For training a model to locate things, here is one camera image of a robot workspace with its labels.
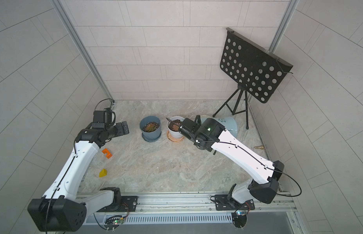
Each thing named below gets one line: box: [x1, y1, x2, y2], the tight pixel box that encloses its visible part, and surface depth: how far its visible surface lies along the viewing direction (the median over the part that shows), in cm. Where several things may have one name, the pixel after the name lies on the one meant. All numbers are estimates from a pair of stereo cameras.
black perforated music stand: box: [212, 27, 294, 131], surface depth 75 cm
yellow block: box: [99, 168, 107, 178], surface depth 79 cm
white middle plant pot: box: [166, 116, 185, 139], surface depth 93 cm
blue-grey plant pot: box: [139, 115, 162, 143], surface depth 94 cm
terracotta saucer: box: [166, 129, 185, 143], surface depth 96 cm
